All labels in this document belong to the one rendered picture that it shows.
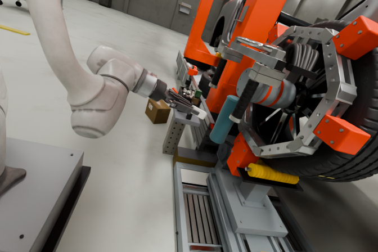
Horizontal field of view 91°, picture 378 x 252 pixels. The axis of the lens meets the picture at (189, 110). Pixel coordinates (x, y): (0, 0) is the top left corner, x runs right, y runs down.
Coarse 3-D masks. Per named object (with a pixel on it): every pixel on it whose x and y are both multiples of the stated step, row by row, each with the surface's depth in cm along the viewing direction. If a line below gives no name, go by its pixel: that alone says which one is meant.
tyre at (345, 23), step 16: (352, 64) 60; (368, 64) 56; (368, 80) 55; (368, 96) 54; (352, 112) 57; (368, 112) 53; (368, 128) 54; (368, 144) 56; (272, 160) 83; (288, 160) 75; (304, 160) 68; (320, 160) 62; (336, 160) 59; (352, 160) 59; (368, 160) 59; (304, 176) 73; (320, 176) 69; (336, 176) 67; (352, 176) 66; (368, 176) 66
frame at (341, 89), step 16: (288, 32) 81; (304, 32) 72; (320, 32) 65; (336, 32) 61; (336, 64) 56; (336, 80) 55; (352, 80) 56; (336, 96) 54; (352, 96) 54; (320, 112) 58; (336, 112) 57; (240, 128) 99; (304, 128) 62; (256, 144) 84; (288, 144) 66; (304, 144) 61; (320, 144) 61
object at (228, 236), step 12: (216, 180) 125; (216, 192) 112; (216, 204) 108; (216, 216) 105; (228, 216) 103; (228, 228) 96; (228, 240) 89; (240, 240) 90; (252, 240) 95; (264, 240) 97; (276, 240) 96
